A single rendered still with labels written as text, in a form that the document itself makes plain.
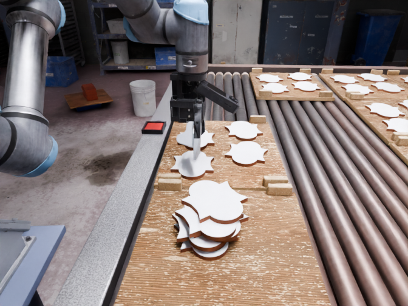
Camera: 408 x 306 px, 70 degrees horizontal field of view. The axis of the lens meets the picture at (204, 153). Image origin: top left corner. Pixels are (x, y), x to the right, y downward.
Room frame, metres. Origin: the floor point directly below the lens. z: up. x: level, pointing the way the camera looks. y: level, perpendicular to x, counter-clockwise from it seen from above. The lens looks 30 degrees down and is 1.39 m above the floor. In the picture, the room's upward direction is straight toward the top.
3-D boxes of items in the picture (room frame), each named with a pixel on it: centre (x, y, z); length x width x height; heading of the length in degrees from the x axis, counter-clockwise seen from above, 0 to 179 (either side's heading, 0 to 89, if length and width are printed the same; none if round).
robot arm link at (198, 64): (0.70, 0.03, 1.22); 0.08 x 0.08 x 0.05
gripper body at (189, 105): (0.70, 0.04, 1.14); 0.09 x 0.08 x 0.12; 84
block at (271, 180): (0.60, -0.18, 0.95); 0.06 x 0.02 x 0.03; 88
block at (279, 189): (0.57, -0.18, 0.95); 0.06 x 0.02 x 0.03; 86
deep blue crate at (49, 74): (4.55, 2.29, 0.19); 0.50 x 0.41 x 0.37; 85
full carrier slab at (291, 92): (1.47, -0.42, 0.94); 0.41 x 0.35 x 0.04; 177
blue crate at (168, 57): (5.37, 0.55, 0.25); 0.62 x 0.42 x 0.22; 99
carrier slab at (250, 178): (0.80, -0.05, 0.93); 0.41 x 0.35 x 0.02; 178
